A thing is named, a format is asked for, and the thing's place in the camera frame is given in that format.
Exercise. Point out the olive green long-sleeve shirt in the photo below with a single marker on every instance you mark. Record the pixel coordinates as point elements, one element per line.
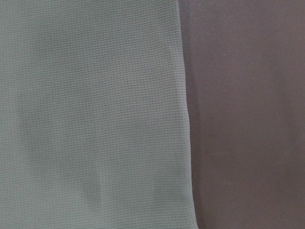
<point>94,125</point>

